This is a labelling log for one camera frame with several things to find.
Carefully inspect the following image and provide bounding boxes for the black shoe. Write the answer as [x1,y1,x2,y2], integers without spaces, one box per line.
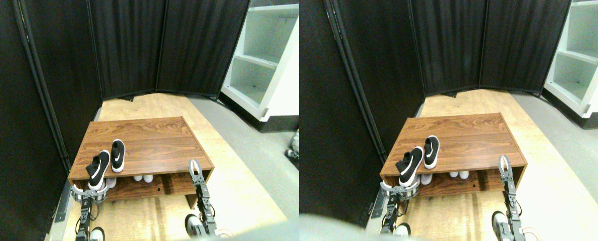
[424,136,440,169]
[86,150,111,191]
[111,140,126,173]
[395,146,424,187]

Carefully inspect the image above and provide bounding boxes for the black curtain stand pole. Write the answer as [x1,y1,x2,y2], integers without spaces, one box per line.
[11,0,73,174]
[323,0,386,164]

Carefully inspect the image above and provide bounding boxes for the brown shoe rack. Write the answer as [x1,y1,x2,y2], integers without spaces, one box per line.
[379,112,528,215]
[67,116,215,210]

